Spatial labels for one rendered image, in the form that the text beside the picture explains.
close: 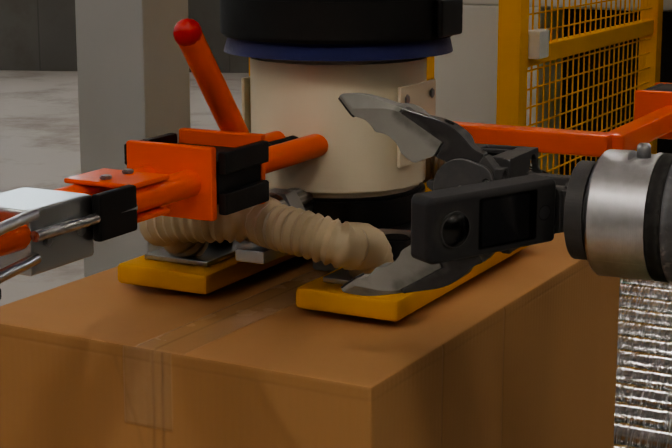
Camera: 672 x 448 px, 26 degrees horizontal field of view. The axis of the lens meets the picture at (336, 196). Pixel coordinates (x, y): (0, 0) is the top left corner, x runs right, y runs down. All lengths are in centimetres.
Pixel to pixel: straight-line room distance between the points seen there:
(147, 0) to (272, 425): 173
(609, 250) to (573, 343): 51
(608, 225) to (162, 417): 41
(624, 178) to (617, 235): 4
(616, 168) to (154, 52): 188
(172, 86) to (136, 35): 14
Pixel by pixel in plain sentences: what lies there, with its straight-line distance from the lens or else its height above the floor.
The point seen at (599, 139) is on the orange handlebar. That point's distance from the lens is 135.
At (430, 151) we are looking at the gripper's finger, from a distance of 106.
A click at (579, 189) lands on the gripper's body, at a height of 110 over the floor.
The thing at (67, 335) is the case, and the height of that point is 94.
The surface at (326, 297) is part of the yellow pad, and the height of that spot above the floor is 97.
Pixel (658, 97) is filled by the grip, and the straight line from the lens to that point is 156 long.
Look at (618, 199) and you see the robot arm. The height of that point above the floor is 110.
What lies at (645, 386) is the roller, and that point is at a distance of 239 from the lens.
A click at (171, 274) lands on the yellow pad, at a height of 97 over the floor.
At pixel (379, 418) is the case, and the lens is 111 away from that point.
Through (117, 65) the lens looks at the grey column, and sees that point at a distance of 282.
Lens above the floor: 129
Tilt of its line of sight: 11 degrees down
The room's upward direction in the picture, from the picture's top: straight up
